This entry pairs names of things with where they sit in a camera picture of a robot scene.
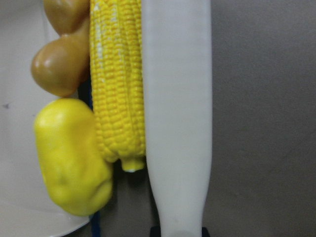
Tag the brown toy ginger root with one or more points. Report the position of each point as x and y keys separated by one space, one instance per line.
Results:
x=63 y=64

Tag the yellow toy corn cob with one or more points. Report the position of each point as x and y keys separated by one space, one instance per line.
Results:
x=115 y=38

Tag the yellow toy bell pepper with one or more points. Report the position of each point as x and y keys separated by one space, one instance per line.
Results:
x=77 y=178

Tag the beige plastic dustpan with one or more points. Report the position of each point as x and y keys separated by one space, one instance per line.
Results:
x=25 y=207

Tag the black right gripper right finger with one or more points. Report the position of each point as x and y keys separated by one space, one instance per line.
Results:
x=205 y=232

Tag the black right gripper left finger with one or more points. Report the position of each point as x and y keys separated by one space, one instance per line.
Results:
x=155 y=231

